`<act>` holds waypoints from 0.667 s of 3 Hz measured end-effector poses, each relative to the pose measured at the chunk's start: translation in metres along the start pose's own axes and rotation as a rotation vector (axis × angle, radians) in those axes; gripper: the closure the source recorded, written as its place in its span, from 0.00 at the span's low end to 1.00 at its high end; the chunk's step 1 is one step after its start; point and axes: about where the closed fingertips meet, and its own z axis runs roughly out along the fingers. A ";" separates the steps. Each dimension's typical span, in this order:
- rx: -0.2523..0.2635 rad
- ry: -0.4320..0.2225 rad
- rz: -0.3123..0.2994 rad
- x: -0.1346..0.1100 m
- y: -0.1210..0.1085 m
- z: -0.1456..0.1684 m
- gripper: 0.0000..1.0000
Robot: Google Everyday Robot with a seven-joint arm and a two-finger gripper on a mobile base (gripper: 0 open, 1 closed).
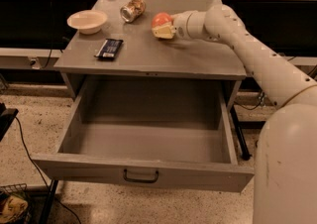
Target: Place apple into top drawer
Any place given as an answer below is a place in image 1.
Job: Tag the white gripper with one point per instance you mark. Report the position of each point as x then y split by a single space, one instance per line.
179 26

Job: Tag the red apple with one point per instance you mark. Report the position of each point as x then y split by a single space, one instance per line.
160 19

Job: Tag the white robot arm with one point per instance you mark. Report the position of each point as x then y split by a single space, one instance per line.
285 183

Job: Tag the open grey top drawer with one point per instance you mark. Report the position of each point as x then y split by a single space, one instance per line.
178 127

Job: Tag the lying metal soda can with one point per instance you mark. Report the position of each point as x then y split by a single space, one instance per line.
132 10

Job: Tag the grey cabinet desk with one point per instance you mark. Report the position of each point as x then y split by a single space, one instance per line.
142 54

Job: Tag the dark blue snack bar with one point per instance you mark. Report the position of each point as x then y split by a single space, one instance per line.
109 49

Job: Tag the white bowl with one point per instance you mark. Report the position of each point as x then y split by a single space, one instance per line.
87 22

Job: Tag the black desk leg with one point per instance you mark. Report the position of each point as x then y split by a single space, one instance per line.
242 142

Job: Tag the black device left edge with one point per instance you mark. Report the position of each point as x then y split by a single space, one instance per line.
7 115

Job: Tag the black drawer handle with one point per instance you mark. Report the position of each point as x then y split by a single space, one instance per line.
138 177

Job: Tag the wire basket with bag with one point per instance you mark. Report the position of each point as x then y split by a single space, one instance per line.
15 204

